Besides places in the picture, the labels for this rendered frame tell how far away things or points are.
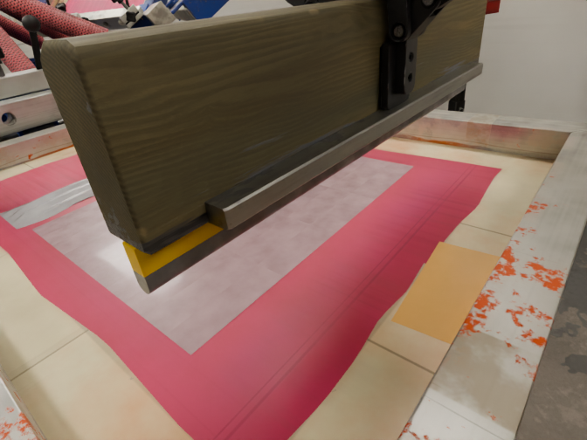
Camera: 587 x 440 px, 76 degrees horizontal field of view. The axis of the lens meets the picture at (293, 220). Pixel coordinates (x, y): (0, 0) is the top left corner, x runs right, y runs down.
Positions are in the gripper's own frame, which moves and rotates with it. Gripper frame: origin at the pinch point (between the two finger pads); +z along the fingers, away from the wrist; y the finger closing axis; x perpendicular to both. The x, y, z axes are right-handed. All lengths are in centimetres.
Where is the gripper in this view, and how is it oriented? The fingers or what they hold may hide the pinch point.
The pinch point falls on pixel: (369, 72)
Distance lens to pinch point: 27.9
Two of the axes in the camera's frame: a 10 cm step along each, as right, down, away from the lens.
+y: 7.6, 2.6, -5.9
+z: 1.0, 8.5, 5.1
